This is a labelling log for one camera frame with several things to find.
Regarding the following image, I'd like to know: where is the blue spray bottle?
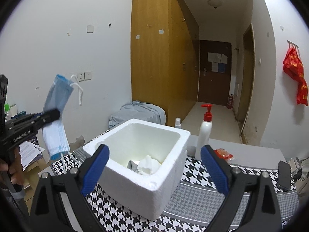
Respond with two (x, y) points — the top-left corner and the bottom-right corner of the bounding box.
(174, 117), (181, 129)

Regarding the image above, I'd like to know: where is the dark brown entrance door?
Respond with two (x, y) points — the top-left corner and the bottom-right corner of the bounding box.
(198, 40), (232, 106)

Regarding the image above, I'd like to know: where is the red snack packet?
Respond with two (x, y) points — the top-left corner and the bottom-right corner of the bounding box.
(214, 148), (234, 161)

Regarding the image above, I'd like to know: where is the white wall switch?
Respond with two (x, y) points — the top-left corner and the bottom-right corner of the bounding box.
(84, 71), (92, 81)

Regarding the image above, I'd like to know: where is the white pump lotion bottle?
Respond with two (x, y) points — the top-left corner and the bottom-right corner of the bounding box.
(195, 104), (213, 160)

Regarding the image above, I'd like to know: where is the red hanging plastic bag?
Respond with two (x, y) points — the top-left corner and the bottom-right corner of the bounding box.
(283, 47), (308, 106)

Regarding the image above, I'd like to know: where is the wooden side door frame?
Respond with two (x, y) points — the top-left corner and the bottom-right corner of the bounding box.
(236, 24), (255, 129)

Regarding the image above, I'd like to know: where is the houndstooth table cloth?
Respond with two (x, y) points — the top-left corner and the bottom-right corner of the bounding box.
(65, 147), (299, 231)

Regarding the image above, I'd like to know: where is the cardboard box with papers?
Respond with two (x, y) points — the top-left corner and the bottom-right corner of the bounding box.
(20, 135), (51, 201)

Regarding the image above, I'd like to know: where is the person's left hand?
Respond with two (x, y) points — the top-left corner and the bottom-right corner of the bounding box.
(1, 147), (24, 186)

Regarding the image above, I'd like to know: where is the grey sock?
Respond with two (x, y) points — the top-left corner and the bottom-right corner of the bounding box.
(127, 160), (139, 173)

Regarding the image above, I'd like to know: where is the wall hook rack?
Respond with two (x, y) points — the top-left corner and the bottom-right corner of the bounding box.
(287, 40), (299, 52)

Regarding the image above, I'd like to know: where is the light blue face mask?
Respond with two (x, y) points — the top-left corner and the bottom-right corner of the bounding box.
(42, 74), (83, 173)

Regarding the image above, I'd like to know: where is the white wall socket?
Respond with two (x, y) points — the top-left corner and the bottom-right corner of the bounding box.
(76, 72), (85, 82)

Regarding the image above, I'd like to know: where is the light blue cloth pile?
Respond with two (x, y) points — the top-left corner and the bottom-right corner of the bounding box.
(108, 101), (166, 129)

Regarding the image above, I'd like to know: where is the brown wooden wardrobe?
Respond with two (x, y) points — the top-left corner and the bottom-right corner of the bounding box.
(130, 0), (199, 126)

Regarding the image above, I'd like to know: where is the ceiling lamp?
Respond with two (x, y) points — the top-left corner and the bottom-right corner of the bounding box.
(207, 0), (223, 9)

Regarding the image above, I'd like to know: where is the black smartphone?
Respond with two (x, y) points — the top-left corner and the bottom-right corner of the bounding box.
(278, 161), (291, 192)

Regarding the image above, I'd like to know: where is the red fire extinguisher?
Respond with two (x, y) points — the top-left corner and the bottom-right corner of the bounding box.
(227, 94), (234, 109)

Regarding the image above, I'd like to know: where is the white styrofoam box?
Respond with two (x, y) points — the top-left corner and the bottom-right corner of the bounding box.
(83, 119), (191, 220)

